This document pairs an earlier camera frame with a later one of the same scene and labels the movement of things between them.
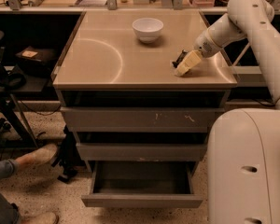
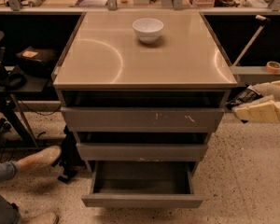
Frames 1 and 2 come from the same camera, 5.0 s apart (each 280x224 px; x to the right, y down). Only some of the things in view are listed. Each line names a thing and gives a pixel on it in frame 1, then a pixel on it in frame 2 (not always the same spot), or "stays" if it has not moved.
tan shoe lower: [39, 217] stays
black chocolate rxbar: [181, 56] -> [246, 95]
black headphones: [10, 80] stays
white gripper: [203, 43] -> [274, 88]
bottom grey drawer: [143, 185] stays
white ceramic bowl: [147, 29] stays
